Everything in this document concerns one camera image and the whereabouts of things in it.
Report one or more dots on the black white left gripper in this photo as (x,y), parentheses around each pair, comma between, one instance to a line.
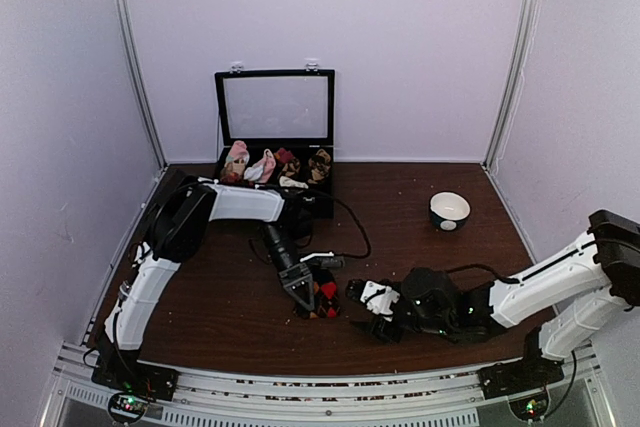
(304,278)

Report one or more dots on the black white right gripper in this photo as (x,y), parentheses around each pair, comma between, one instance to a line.
(378,329)

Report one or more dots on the red orange argyle sock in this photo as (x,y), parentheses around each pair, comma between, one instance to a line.
(326,297)

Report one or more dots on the beige brown argyle sock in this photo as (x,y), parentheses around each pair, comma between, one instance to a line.
(319,167)

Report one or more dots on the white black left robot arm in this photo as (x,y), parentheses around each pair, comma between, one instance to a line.
(176,232)

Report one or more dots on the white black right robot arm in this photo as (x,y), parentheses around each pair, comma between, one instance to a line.
(598,273)

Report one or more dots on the white bowl dark outside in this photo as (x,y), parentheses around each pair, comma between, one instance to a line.
(448,211)

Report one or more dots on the white sock in box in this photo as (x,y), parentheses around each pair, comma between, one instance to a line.
(290,183)

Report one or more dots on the brown patterned rolled sock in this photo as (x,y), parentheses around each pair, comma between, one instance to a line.
(291,169)

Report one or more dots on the white pink sock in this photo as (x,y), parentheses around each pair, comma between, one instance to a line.
(262,170)

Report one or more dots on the dark red rolled sock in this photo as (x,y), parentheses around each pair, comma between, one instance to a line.
(283,156)

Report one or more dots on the pink rolled sock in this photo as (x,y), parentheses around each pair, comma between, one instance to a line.
(237,158)

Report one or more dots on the black box with glass lid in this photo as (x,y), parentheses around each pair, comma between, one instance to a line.
(270,109)

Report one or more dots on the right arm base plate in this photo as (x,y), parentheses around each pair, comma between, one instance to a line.
(505,379)

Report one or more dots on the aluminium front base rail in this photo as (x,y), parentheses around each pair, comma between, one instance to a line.
(443,397)

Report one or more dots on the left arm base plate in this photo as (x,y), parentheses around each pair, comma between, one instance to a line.
(120,370)

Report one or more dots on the aluminium frame post right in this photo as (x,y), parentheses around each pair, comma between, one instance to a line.
(522,43)

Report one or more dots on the aluminium frame post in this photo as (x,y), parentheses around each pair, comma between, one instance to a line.
(136,77)
(522,43)

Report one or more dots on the aluminium frame post left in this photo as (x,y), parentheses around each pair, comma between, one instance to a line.
(136,77)

